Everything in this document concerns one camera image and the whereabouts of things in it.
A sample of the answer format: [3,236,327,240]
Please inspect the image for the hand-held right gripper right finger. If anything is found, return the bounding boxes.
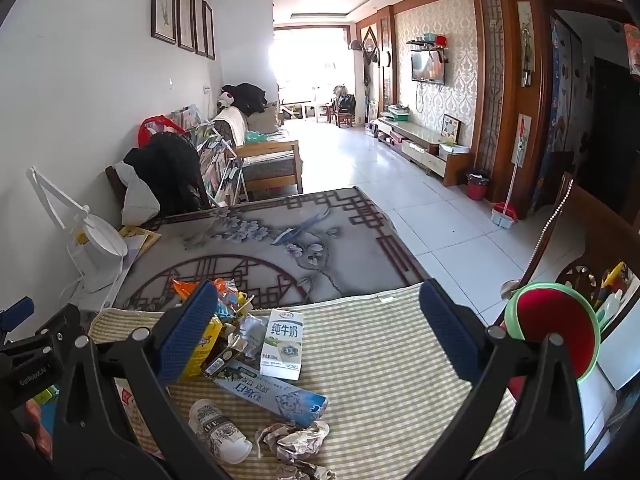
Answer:
[400,277,586,480]

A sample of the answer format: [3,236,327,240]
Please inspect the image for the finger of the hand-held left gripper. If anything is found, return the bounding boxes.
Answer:
[0,297,35,333]

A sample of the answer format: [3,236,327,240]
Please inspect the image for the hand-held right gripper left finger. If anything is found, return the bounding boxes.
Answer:
[52,280,236,480]

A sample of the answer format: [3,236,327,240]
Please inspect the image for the orange snack bag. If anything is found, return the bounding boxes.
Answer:
[172,279,202,307]

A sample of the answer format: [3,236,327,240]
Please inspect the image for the red bucket with green rim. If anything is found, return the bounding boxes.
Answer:
[504,282,601,386]

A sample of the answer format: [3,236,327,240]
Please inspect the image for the yellow cardboard box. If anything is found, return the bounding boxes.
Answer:
[180,314,224,382]

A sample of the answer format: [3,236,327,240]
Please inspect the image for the colourful snack wrapper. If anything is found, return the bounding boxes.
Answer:
[216,280,255,320]

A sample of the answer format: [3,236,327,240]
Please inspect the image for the clear plastic bag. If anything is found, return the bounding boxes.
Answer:
[239,314,272,357]

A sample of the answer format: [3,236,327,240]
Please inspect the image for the green striped mat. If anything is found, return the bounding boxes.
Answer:
[90,282,518,480]

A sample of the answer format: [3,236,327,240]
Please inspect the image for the white milk carton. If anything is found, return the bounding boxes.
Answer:
[259,308,306,382]

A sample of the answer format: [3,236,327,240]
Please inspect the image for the blue toothpaste box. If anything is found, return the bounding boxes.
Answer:
[214,359,329,426]

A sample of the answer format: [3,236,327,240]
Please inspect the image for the white desk lamp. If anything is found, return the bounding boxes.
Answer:
[26,166,130,293]

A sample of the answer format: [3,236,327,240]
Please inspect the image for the clear plastic bottle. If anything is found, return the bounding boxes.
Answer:
[189,399,253,465]

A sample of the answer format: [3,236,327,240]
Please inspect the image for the floral printed table cover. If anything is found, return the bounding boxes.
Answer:
[115,186,431,311]

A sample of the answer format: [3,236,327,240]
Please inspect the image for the white bag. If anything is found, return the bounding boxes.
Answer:
[114,162,161,227]

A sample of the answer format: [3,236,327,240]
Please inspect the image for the red waste bin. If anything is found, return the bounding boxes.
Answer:
[466,171,491,201]

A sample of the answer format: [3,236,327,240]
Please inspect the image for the crumpled grey paper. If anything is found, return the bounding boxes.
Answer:
[255,420,332,480]

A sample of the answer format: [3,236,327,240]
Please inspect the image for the black jacket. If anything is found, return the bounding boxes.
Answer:
[124,132,211,216]

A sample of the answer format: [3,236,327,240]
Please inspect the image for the magazine rack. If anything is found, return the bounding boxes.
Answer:
[185,105,249,208]

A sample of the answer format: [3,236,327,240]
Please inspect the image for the white cabinet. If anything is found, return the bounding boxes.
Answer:
[577,320,640,456]

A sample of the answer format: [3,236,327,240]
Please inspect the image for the yellow toy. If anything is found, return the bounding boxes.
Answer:
[595,260,632,312]

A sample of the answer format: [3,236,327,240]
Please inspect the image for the wooden sofa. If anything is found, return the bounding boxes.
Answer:
[212,105,304,201]

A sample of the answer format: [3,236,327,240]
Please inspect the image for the wooden television cabinet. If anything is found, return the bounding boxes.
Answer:
[375,116,476,187]

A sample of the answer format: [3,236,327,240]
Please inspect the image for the geometric framed picture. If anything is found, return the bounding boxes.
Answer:
[440,114,462,147]

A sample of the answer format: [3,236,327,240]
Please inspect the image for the red plastic bag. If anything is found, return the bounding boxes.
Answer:
[138,116,186,148]

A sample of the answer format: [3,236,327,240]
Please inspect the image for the black clothes pile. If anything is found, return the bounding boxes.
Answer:
[222,82,268,115]

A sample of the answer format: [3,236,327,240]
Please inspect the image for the colourful printed curtain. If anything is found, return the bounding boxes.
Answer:
[532,15,586,211]

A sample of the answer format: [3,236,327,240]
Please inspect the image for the wooden dining chair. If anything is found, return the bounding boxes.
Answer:
[327,95,357,128]

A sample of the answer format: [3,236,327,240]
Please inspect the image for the small white table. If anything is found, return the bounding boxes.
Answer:
[302,101,333,122]

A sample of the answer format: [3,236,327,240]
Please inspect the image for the red hanging decoration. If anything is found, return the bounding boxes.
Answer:
[622,22,640,78]

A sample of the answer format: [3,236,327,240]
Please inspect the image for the narrow wall hanging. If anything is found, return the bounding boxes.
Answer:
[515,112,532,166]

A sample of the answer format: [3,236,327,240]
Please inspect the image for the wall television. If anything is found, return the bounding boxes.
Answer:
[411,50,447,86]

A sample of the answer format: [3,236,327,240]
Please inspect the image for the wall shelf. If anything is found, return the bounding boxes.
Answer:
[406,34,449,63]

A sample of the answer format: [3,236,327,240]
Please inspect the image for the framed wall picture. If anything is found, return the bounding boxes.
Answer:
[176,0,196,53]
[204,1,216,61]
[192,0,208,57]
[151,0,178,45]

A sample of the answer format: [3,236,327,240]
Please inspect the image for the diamond wall decoration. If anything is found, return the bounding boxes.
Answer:
[361,27,381,66]

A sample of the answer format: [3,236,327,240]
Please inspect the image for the wall scroll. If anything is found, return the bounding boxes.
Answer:
[517,1,536,73]

